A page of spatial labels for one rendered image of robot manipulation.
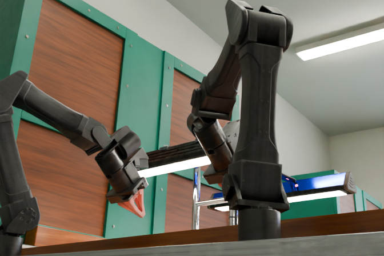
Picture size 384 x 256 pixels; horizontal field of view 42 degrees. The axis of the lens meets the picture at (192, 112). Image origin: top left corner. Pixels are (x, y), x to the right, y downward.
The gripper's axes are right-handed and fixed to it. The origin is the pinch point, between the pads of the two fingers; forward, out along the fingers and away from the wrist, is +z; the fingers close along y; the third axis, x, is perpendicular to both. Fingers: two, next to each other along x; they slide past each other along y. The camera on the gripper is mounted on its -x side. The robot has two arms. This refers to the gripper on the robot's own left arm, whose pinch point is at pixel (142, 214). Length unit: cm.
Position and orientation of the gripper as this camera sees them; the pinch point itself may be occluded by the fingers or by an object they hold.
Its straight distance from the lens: 135.3
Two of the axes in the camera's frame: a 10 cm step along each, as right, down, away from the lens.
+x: -4.5, 4.8, -7.5
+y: -7.7, 2.2, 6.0
